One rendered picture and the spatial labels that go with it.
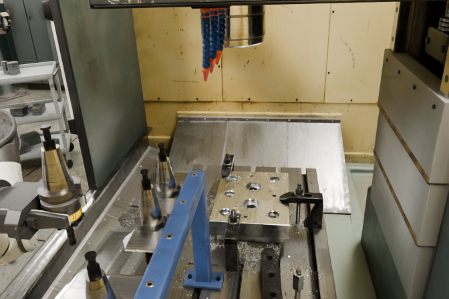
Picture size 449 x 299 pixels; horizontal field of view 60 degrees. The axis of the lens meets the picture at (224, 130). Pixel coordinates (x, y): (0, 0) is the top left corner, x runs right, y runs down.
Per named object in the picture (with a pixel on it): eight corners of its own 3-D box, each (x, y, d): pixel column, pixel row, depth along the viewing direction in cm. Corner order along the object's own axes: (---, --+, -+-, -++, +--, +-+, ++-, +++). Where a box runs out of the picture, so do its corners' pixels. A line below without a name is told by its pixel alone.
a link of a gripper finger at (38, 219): (71, 228, 61) (35, 225, 62) (67, 211, 59) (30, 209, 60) (66, 235, 59) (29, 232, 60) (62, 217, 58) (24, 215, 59)
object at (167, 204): (139, 214, 79) (138, 211, 78) (147, 199, 83) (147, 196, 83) (172, 215, 78) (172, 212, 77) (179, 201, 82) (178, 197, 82)
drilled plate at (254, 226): (209, 234, 113) (208, 220, 111) (223, 182, 139) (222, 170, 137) (289, 239, 110) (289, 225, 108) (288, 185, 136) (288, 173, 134)
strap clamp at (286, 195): (278, 226, 122) (279, 185, 116) (278, 219, 125) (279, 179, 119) (321, 228, 120) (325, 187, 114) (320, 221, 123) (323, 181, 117)
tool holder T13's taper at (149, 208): (156, 225, 72) (152, 195, 70) (135, 221, 73) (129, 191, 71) (166, 211, 76) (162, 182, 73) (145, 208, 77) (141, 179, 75)
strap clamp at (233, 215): (225, 271, 105) (223, 226, 99) (231, 239, 117) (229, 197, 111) (237, 271, 105) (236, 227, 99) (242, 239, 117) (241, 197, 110)
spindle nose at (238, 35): (259, 49, 88) (259, -8, 83) (192, 47, 92) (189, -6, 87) (270, 36, 102) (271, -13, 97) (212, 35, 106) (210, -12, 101)
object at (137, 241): (118, 251, 69) (117, 247, 68) (129, 232, 73) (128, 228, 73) (156, 253, 68) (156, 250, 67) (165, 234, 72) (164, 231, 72)
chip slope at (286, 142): (145, 228, 168) (137, 176, 157) (182, 156, 228) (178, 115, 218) (357, 240, 156) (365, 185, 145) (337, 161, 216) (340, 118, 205)
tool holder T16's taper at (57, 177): (65, 193, 59) (56, 154, 56) (38, 193, 59) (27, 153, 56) (79, 179, 63) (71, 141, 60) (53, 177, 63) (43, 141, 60)
